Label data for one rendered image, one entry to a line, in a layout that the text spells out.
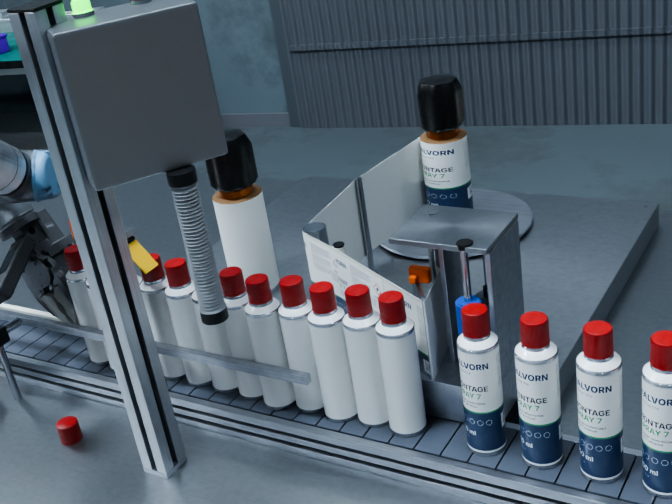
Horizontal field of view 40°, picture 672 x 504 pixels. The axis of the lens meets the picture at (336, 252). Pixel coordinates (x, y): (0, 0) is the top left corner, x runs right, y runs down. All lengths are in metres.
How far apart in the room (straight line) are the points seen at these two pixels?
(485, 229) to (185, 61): 0.43
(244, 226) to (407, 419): 0.52
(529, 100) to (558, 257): 3.25
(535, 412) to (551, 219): 0.73
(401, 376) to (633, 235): 0.68
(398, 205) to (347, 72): 3.43
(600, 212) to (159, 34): 1.02
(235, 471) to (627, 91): 3.74
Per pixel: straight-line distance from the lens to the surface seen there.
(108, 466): 1.46
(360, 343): 1.23
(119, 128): 1.13
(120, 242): 1.23
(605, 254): 1.70
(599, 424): 1.15
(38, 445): 1.56
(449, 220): 1.24
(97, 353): 1.60
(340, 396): 1.31
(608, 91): 4.84
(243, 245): 1.64
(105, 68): 1.11
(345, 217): 1.60
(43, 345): 1.72
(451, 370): 1.29
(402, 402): 1.25
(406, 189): 1.77
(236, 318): 1.34
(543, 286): 1.61
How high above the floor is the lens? 1.66
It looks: 26 degrees down
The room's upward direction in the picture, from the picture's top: 9 degrees counter-clockwise
